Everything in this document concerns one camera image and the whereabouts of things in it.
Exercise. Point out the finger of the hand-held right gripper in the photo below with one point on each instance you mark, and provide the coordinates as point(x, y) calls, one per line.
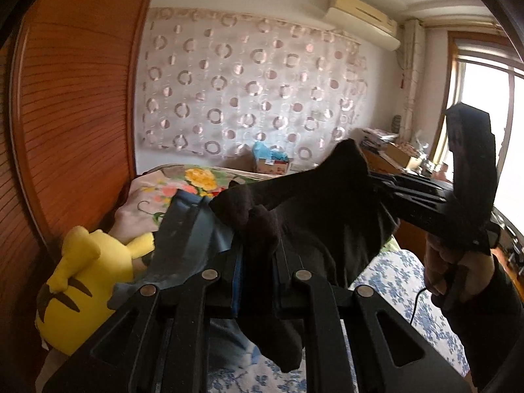
point(409, 211)
point(405, 182)

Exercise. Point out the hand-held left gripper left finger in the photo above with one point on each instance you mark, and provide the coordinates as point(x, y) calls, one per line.
point(237, 290)

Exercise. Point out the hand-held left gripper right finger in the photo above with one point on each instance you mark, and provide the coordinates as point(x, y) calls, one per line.
point(315, 294)

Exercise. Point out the black pants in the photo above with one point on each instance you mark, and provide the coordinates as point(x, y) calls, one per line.
point(311, 213)

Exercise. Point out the person's right forearm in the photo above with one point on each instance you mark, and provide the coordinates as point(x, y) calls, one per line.
point(483, 327)

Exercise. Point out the grey-blue folded pants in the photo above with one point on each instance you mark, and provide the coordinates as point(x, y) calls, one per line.
point(188, 229)

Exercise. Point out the person's right hand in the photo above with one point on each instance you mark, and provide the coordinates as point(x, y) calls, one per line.
point(440, 262)

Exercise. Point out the wooden desk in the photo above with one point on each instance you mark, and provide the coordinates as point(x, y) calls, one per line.
point(409, 237)

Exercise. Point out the open cardboard box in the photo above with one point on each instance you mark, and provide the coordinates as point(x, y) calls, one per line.
point(403, 152)

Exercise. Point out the stack of magazines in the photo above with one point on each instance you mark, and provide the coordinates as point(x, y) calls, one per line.
point(374, 137)

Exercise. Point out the wood framed window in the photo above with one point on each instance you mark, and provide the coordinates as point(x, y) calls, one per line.
point(483, 102)

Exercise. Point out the blue floral bed sheet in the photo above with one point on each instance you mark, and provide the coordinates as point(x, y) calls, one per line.
point(393, 278)

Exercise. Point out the narrow lace curtain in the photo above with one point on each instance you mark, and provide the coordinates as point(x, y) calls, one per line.
point(411, 69)

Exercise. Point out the floral pillow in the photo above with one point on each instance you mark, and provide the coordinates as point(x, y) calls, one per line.
point(184, 184)

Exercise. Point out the colourful cardboard box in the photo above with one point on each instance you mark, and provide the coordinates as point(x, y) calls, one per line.
point(274, 166)

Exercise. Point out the brown bag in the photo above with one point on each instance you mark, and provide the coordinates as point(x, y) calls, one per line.
point(245, 159)

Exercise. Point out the yellow plush toy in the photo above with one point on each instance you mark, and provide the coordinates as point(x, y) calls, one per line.
point(73, 286)

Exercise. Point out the white air conditioner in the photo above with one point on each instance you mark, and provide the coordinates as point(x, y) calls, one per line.
point(364, 16)

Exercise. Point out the circle pattern curtain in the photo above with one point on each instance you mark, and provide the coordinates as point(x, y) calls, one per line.
point(254, 82)

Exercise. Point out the wooden headboard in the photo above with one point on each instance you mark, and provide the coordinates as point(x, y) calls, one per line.
point(73, 110)

